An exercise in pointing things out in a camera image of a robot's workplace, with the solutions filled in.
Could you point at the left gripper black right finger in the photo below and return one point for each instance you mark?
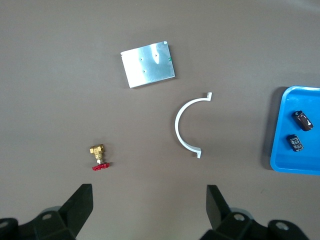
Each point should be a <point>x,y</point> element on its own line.
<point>225,225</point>

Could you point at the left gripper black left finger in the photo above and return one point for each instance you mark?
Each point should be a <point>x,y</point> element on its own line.
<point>62,220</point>

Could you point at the small black connector block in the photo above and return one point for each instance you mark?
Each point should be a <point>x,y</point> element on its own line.
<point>295,143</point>

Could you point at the brown cylindrical capacitor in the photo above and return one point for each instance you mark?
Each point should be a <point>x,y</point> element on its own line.
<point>303,121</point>

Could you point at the blue plastic tray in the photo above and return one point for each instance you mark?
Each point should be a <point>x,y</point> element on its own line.
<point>285,155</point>

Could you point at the brown table mat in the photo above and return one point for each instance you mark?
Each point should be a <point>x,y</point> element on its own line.
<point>75,75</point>

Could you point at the silver metal box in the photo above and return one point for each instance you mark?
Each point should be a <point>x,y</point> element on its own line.
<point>147,65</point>

